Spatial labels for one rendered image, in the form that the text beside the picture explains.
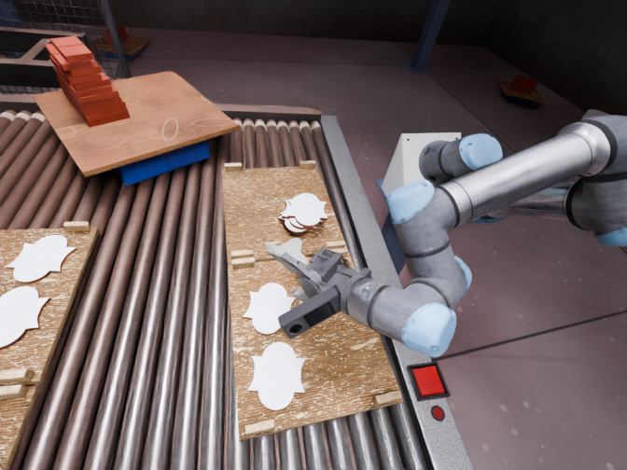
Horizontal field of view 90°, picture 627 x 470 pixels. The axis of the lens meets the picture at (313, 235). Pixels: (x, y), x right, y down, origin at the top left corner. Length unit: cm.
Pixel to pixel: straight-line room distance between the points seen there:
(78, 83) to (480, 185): 110
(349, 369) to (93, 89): 108
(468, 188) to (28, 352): 90
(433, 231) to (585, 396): 198
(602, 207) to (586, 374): 181
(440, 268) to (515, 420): 161
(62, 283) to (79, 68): 61
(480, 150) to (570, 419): 162
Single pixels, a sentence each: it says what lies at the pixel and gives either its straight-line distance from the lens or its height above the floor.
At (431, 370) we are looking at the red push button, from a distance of 85.
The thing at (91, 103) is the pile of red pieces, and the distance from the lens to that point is 125.
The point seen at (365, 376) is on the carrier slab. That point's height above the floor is 94.
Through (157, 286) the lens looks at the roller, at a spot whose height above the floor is 92.
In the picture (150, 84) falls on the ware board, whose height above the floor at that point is 104.
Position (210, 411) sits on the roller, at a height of 92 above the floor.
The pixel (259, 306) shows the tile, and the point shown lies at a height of 95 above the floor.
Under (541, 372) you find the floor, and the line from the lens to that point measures 230.
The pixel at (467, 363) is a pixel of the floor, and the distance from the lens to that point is 206.
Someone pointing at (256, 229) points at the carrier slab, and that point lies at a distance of 96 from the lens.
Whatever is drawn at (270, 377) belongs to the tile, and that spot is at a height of 95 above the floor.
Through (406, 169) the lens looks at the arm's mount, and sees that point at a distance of 116.
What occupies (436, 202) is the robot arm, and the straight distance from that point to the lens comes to 52.
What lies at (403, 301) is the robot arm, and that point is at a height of 126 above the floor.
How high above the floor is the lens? 165
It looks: 48 degrees down
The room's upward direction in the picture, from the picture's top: 11 degrees clockwise
